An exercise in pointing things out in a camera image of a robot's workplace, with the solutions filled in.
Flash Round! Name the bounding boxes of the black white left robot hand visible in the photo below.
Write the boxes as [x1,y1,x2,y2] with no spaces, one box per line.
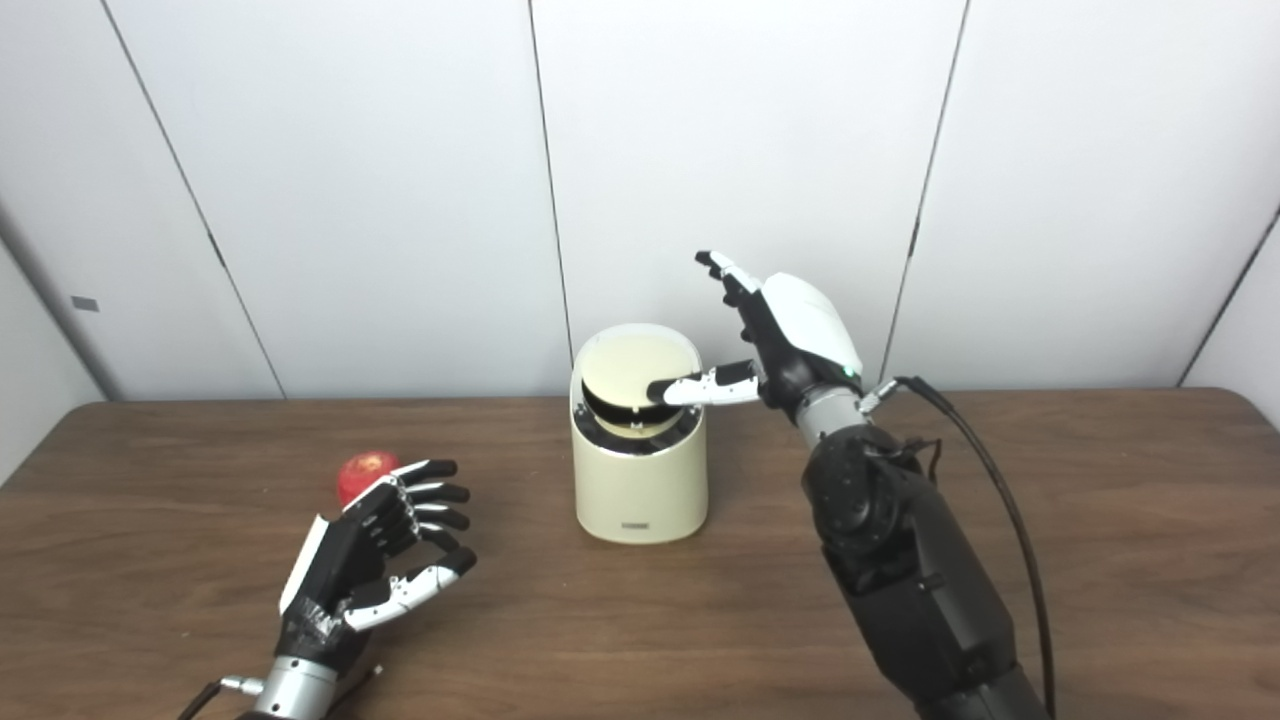
[275,459,478,666]

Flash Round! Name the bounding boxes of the cream-colored bin body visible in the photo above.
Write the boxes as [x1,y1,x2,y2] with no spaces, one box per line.
[569,323,709,546]

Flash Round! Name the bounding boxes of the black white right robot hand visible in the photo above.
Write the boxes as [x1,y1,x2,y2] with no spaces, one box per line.
[647,250,864,413]

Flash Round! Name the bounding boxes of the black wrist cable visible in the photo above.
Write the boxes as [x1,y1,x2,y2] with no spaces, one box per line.
[862,375,1058,720]
[178,677,264,720]

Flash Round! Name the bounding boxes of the red apple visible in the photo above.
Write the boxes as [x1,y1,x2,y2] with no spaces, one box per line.
[337,451,401,508]

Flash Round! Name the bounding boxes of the round cream bin lid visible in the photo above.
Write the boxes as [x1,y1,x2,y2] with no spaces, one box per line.
[581,335,701,423]

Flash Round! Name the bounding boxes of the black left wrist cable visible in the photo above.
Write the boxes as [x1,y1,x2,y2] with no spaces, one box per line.
[178,677,264,720]

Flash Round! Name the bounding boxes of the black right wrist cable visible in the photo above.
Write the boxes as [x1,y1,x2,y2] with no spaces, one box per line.
[862,375,1058,720]

